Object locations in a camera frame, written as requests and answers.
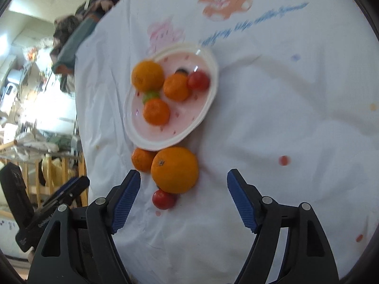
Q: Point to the dark grape on plate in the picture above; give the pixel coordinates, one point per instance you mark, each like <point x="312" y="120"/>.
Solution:
<point x="182" y="71"/>

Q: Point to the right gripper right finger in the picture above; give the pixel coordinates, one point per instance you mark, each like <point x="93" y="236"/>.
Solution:
<point x="264" y="217"/>

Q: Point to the large orange on plate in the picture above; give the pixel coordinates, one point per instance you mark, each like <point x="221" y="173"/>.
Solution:
<point x="147" y="76"/>

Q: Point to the bumpy orange mandarin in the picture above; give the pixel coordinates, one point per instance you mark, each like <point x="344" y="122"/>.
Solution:
<point x="156" y="112"/>

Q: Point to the white cartoon bed sheet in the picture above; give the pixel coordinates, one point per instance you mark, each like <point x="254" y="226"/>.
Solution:
<point x="296" y="113"/>

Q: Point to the wooden crib rail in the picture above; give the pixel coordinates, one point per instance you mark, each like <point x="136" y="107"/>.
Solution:
<point x="43" y="171"/>

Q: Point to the rough orange mandarin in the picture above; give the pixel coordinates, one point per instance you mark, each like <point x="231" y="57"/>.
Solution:
<point x="142" y="159"/>

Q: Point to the pile of clothes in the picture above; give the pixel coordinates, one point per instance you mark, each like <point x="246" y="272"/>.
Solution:
<point x="70" y="31"/>

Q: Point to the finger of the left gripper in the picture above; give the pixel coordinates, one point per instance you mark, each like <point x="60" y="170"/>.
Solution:
<point x="71" y="187"/>

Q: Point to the smooth large orange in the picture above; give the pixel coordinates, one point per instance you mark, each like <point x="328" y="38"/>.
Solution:
<point x="175" y="170"/>

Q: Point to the pink white oval plate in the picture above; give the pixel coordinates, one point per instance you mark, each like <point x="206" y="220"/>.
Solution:
<point x="188" y="106"/>

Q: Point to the green grape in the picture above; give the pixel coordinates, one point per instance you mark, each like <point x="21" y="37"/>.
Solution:
<point x="150" y="95"/>

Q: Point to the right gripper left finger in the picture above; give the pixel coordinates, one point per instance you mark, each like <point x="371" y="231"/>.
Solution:
<point x="104" y="217"/>

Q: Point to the small red tomato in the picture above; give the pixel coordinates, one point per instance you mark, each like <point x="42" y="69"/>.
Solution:
<point x="198" y="80"/>

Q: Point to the red cherry tomato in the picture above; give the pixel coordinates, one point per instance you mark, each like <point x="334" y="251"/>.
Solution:
<point x="163" y="200"/>

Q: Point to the small mandarin on plate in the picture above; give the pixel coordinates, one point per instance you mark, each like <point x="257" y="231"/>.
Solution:
<point x="175" y="87"/>

